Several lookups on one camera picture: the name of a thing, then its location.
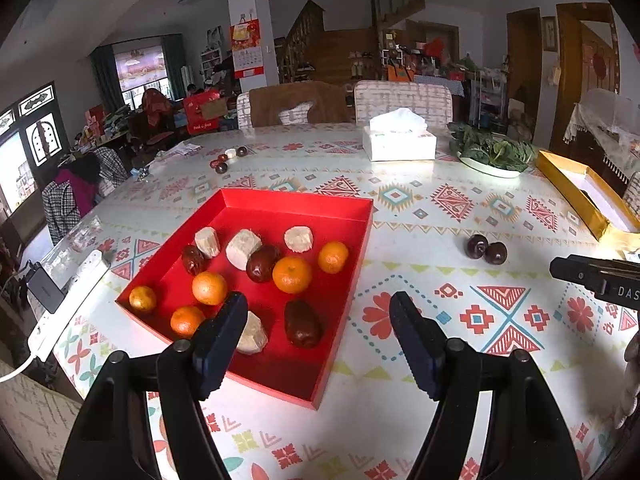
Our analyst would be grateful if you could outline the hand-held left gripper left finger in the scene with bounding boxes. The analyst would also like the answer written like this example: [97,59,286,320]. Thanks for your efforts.
[59,291,249,480]

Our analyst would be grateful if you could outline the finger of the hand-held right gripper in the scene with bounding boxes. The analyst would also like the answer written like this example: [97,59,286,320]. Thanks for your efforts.
[549,254,613,293]

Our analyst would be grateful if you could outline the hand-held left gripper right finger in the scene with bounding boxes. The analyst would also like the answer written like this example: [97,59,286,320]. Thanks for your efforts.
[389,291,583,480]

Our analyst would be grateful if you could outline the small orange mandarin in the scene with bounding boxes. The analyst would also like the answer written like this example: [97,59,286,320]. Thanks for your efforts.
[272,256,314,295]
[192,271,228,306]
[318,241,350,275]
[129,285,157,315]
[170,306,207,338]

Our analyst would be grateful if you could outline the red jujube date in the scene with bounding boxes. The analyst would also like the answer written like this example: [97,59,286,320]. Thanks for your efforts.
[181,245,207,276]
[246,245,282,283]
[284,300,323,349]

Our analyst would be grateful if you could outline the beige pastry piece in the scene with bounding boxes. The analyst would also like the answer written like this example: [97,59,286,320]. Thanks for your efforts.
[284,225,314,253]

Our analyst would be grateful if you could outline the red cardboard box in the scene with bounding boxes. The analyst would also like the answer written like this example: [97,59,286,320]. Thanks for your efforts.
[115,188,375,411]

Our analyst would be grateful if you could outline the person's right hand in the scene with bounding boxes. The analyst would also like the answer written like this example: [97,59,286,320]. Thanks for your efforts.
[614,330,640,431]

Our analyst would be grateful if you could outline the gold cardboard box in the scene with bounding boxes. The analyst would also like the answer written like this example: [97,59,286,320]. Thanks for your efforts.
[536,150,640,242]

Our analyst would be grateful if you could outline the beige pastry block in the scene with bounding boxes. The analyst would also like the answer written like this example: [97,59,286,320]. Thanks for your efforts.
[226,229,263,271]

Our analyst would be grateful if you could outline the beige pastry cube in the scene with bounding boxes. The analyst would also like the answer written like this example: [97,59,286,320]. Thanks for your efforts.
[194,226,221,259]

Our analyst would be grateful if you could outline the white plate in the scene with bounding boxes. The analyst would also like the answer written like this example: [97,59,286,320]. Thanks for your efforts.
[457,152,523,179]

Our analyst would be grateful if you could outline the patterned tablecloth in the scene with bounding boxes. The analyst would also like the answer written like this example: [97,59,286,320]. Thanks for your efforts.
[30,122,640,480]

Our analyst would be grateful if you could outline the green leafy vegetables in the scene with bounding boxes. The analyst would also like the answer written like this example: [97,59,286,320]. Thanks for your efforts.
[447,122,537,171]

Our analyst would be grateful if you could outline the chair with lace cover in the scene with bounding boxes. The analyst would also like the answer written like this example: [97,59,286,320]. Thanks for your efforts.
[564,87,640,176]

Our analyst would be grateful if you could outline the white power strip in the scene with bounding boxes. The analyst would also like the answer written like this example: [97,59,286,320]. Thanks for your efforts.
[27,251,111,361]

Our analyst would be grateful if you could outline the black power adapter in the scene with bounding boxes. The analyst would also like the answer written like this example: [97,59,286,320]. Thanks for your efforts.
[26,266,67,315]

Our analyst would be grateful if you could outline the sheets of paper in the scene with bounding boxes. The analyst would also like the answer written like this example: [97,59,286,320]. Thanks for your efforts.
[150,142,203,163]

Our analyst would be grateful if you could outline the metal storage rack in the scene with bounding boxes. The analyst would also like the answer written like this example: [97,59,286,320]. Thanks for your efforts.
[467,70,508,133]

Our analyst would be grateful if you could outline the white tissue box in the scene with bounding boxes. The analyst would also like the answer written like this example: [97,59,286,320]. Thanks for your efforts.
[362,108,437,162]

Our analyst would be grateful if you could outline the chair with draped clothes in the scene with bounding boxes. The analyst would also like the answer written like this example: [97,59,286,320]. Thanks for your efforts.
[42,147,130,247]

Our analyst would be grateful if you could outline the chair with brick-pattern cover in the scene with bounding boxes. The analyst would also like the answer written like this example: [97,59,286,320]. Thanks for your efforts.
[0,370,83,480]
[354,80,453,128]

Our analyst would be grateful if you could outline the wooden door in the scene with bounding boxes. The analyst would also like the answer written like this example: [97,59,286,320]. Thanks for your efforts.
[506,7,542,131]
[550,2,623,146]

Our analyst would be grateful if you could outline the red gift box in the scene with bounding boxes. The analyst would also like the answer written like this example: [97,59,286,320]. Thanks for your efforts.
[182,89,223,136]

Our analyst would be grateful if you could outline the chair with brown jacket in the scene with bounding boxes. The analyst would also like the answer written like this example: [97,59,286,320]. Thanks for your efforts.
[236,81,352,129]

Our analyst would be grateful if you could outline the door with arched windows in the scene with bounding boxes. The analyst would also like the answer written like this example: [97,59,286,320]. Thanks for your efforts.
[0,82,71,231]

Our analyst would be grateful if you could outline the window with green curtains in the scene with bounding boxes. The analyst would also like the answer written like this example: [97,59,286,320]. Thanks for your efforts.
[90,35,188,111]

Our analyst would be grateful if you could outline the wooden staircase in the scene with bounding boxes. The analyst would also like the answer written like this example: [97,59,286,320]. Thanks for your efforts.
[277,0,428,86]

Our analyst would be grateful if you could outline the white power cable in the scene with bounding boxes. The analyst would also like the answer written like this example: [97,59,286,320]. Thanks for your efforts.
[0,350,38,383]

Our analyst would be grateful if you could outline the red wall calendar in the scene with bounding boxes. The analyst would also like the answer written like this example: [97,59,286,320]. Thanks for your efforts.
[230,19,265,79]

